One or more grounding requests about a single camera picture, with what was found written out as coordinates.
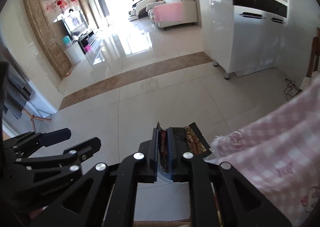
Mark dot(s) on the white massage chair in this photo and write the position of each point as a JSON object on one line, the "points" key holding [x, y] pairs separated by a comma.
{"points": [[139, 9]]}

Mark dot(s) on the dark snack wrapper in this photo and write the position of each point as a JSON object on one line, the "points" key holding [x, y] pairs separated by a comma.
{"points": [[175, 141]]}

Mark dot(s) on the white sideboard cabinet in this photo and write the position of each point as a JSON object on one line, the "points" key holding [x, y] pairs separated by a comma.
{"points": [[244, 36]]}

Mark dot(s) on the television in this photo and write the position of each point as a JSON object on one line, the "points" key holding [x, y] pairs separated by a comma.
{"points": [[75, 22]]}

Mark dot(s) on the white tv stand cabinet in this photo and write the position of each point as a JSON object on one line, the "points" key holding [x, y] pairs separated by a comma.
{"points": [[74, 53]]}

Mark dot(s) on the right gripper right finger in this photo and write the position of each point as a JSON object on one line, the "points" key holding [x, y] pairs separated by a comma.
{"points": [[221, 196]]}

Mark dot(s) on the pink checked tablecloth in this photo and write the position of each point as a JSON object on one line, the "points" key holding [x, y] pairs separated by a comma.
{"points": [[279, 154]]}

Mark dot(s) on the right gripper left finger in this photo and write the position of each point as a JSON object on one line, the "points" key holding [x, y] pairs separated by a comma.
{"points": [[106, 195]]}

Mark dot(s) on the pink blanket on sofa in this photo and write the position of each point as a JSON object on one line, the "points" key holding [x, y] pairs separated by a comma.
{"points": [[171, 12]]}

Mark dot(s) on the beige sofa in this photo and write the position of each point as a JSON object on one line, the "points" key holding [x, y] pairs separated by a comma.
{"points": [[190, 13]]}

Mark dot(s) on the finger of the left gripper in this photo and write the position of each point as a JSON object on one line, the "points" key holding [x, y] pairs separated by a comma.
{"points": [[55, 137], [85, 150]]}

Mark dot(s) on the brown wooden chair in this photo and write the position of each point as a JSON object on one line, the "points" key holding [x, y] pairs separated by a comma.
{"points": [[314, 57]]}

